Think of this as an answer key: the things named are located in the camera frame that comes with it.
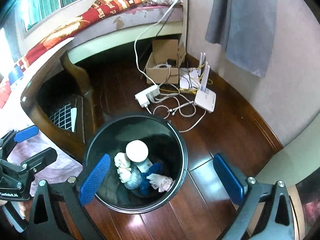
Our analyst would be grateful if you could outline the brown wooden chair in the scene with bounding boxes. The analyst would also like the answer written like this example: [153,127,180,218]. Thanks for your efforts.
[20,51,98,163]

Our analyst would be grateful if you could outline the white wifi router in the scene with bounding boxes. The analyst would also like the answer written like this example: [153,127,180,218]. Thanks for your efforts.
[194,53,216,113]

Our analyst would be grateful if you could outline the clear plastic bag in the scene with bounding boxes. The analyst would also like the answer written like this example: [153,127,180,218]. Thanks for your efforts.
[124,164,142,190]

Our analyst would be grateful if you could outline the red yellow patterned blanket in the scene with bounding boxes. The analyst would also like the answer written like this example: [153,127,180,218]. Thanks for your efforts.
[16,0,149,71]

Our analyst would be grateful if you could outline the wire mesh rack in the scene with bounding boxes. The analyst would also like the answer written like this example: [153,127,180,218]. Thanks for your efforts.
[49,103,77,133]

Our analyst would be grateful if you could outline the tangled white cables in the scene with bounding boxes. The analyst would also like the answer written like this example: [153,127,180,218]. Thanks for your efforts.
[146,63,214,133]

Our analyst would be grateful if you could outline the dark blue crumpled cloth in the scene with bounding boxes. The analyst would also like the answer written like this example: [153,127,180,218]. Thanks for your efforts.
[138,162,164,197]

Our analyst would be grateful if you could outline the white power strip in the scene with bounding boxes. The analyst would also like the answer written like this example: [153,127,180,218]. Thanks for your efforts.
[135,85,160,108]

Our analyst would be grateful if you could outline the white hanging power cable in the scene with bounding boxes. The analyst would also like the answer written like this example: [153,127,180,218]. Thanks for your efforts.
[133,0,185,88]

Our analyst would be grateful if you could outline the bed with white frame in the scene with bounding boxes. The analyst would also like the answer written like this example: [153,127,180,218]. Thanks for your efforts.
[15,0,184,63]

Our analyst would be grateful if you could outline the brown cardboard box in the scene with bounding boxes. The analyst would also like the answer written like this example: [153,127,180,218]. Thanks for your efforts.
[145,39,186,85]

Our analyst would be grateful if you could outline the white crumpled tissue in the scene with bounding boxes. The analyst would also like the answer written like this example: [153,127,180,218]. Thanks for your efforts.
[146,173,174,192]

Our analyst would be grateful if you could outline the left hand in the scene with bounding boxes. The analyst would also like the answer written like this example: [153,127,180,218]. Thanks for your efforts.
[0,200,26,219]

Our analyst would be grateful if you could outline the black round trash bin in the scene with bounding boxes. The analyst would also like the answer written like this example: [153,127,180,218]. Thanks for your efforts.
[83,113,188,214]

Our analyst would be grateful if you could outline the grey hanging towel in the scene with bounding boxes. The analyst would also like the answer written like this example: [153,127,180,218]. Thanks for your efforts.
[205,0,277,77]

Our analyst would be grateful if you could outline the blue paper cup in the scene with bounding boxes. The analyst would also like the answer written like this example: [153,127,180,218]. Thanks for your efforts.
[8,66,24,85]

